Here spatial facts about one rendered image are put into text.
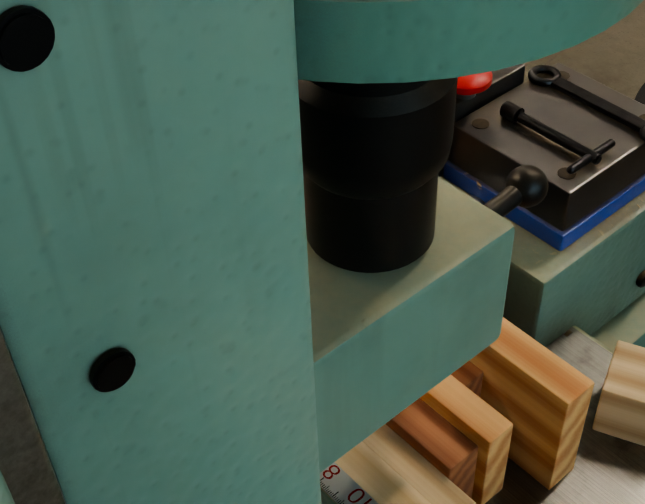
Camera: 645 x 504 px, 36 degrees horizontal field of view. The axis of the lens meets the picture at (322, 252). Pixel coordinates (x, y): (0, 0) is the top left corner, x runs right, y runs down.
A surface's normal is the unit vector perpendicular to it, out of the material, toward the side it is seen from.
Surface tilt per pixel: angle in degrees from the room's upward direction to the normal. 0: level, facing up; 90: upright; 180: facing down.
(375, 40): 90
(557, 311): 90
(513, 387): 90
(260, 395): 90
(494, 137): 0
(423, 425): 0
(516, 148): 0
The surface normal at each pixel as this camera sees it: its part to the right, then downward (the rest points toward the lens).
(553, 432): -0.76, 0.47
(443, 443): -0.03, -0.73
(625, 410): -0.41, 0.63
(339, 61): -0.14, 0.68
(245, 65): 0.66, 0.51
